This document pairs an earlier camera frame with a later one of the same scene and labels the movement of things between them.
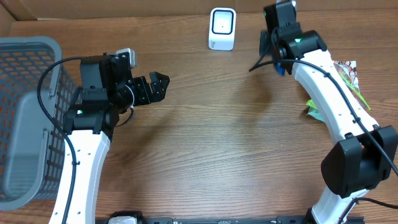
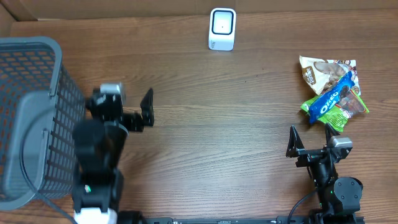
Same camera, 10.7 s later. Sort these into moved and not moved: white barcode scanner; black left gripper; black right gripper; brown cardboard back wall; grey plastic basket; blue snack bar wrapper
Moved: blue snack bar wrapper; black left gripper; black right gripper
Not moved: white barcode scanner; grey plastic basket; brown cardboard back wall
